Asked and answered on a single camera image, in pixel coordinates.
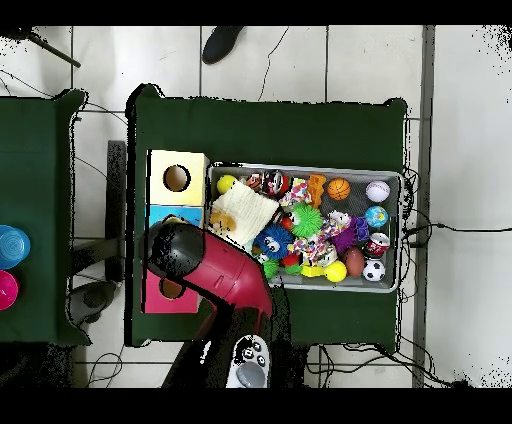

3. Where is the small green spiky ball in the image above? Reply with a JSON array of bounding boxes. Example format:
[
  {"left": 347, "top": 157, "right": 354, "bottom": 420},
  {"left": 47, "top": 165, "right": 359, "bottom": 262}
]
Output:
[{"left": 289, "top": 202, "right": 324, "bottom": 239}]

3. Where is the silver mesh bin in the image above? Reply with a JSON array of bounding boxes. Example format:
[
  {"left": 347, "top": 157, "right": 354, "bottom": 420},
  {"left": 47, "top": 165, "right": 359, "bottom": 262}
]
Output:
[{"left": 204, "top": 162, "right": 404, "bottom": 294}]

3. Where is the small soccer ball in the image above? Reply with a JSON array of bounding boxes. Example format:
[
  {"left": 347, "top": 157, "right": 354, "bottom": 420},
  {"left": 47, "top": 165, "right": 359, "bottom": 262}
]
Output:
[{"left": 362, "top": 258, "right": 387, "bottom": 283}]

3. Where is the orange plush toy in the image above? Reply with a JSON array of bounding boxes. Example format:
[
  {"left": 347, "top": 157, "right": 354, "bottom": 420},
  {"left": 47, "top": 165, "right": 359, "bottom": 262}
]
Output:
[{"left": 210, "top": 210, "right": 237, "bottom": 233}]

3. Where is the small globe ball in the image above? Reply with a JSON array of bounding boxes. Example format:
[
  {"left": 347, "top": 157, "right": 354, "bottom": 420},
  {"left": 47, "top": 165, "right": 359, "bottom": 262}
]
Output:
[{"left": 364, "top": 205, "right": 390, "bottom": 229}]

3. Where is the large blue spiky ball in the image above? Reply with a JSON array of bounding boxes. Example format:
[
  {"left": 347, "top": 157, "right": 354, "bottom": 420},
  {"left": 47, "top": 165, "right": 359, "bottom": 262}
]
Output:
[{"left": 252, "top": 223, "right": 295, "bottom": 261}]

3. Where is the yellow smooth ball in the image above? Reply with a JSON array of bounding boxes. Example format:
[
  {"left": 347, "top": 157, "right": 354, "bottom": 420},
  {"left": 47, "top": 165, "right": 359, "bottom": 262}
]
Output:
[{"left": 216, "top": 174, "right": 238, "bottom": 196}]

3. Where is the small orange basketball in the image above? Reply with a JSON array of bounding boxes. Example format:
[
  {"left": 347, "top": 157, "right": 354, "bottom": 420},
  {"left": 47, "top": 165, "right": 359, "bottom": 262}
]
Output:
[{"left": 326, "top": 177, "right": 352, "bottom": 202}]

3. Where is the pink round cup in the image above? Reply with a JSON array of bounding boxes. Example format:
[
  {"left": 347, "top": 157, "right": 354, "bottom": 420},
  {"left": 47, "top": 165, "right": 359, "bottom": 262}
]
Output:
[{"left": 0, "top": 269, "right": 20, "bottom": 312}]

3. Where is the black stand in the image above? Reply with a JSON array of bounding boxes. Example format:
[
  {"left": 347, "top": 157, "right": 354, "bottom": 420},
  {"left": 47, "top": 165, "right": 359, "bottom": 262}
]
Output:
[{"left": 105, "top": 139, "right": 127, "bottom": 283}]

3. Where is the person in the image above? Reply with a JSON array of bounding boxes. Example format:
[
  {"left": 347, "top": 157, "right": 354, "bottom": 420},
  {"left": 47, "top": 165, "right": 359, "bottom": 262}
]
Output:
[{"left": 201, "top": 25, "right": 245, "bottom": 66}]

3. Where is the dark green table cloth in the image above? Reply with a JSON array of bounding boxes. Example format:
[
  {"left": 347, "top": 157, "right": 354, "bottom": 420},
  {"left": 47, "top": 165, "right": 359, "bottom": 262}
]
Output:
[{"left": 125, "top": 83, "right": 409, "bottom": 348}]

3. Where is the blue roll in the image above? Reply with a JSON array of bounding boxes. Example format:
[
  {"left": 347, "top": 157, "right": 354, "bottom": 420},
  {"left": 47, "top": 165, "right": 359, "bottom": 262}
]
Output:
[{"left": 0, "top": 224, "right": 32, "bottom": 270}]

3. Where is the cream knitted cloth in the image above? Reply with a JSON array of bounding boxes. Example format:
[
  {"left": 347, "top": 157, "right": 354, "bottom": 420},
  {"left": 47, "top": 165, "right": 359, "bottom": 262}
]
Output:
[{"left": 208, "top": 180, "right": 280, "bottom": 247}]

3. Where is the white baseball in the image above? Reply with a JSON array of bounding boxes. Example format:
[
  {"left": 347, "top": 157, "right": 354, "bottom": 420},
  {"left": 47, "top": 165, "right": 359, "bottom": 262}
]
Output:
[{"left": 365, "top": 180, "right": 391, "bottom": 204}]

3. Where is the orange toy building brick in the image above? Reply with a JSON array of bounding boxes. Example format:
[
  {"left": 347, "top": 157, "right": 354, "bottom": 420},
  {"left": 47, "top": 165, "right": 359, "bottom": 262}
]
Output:
[{"left": 306, "top": 173, "right": 328, "bottom": 209}]

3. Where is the wooden box with three holes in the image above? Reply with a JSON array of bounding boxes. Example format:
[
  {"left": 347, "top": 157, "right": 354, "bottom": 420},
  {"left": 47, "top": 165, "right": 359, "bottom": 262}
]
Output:
[{"left": 140, "top": 149, "right": 210, "bottom": 315}]

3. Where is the green covered side table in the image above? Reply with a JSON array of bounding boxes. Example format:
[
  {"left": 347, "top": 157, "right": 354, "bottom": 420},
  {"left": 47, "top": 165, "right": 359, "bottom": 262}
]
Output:
[{"left": 0, "top": 88, "right": 91, "bottom": 347}]

